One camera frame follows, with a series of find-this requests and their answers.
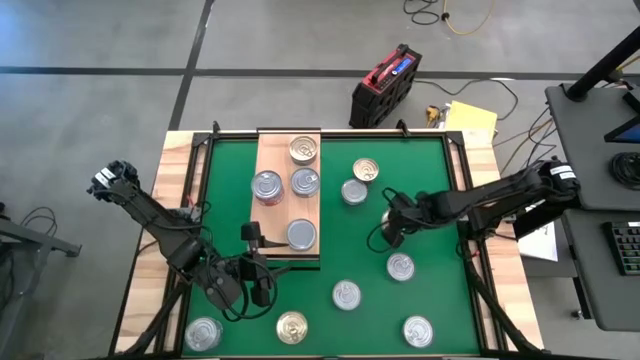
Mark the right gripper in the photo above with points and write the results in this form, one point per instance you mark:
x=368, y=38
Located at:
x=417, y=212

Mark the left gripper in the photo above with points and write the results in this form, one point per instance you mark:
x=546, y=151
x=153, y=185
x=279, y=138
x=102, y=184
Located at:
x=252, y=270

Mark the gold-lid can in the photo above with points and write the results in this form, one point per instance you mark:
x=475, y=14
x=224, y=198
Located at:
x=291, y=327
x=303, y=150
x=365, y=169
x=385, y=217

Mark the teal tuna can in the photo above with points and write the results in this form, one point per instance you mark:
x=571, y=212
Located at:
x=400, y=266
x=346, y=295

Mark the green-label silver-lid can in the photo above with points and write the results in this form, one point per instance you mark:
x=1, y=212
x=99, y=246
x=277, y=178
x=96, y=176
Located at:
x=305, y=182

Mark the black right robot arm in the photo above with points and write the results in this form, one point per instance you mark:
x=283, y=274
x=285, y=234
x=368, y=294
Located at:
x=500, y=192

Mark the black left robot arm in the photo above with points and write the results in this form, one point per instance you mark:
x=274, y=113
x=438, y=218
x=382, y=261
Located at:
x=150, y=215

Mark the blue-label silver-lid can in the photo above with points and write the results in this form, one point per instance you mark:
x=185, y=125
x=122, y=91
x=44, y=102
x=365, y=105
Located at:
x=204, y=334

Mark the black clamp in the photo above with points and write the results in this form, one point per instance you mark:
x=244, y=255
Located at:
x=216, y=127
x=402, y=127

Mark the yellow plug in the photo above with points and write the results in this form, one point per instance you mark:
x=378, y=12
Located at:
x=432, y=115

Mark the silver pull-tab lid can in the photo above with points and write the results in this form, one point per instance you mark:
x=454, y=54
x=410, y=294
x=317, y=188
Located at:
x=418, y=331

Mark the yellow envelope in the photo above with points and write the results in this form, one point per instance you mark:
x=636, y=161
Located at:
x=470, y=117

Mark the red and black tool case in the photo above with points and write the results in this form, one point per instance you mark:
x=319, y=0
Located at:
x=385, y=90

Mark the white paper sheet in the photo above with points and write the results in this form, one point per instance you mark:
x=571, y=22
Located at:
x=542, y=245

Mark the grey metal stand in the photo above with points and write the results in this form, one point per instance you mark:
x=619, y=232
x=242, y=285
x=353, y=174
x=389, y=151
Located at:
x=40, y=242

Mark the grey keypad desk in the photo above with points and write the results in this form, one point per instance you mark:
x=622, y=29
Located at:
x=600, y=300

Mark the keypad with coloured keys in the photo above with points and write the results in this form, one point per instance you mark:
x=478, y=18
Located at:
x=627, y=247

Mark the tablet with blue screen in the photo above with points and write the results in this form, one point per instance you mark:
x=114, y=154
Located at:
x=630, y=132

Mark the black pole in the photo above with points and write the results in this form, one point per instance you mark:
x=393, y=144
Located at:
x=605, y=65

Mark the wooden shelf black frame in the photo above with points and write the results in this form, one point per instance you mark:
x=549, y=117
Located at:
x=272, y=220

